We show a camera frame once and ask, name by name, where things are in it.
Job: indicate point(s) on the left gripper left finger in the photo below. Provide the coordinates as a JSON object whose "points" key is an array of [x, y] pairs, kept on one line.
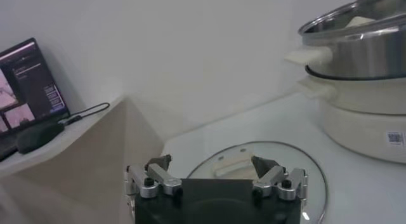
{"points": [[158, 182]]}

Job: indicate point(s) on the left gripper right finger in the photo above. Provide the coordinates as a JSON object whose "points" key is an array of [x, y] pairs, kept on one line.
{"points": [[279, 184]]}

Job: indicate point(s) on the steel perforated steamer basket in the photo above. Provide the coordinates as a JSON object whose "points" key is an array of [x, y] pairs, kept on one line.
{"points": [[364, 57]]}

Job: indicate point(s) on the white side table with mouse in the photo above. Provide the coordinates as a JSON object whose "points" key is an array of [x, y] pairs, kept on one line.
{"points": [[79, 168]]}

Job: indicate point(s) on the cream electric pot base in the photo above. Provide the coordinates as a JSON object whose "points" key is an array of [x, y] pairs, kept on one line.
{"points": [[358, 130]]}

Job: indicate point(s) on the black computer mouse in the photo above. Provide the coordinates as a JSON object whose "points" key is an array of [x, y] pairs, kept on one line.
{"points": [[38, 136]]}

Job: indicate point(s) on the black laptop with code screen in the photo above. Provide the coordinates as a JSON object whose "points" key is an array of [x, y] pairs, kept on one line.
{"points": [[31, 85]]}

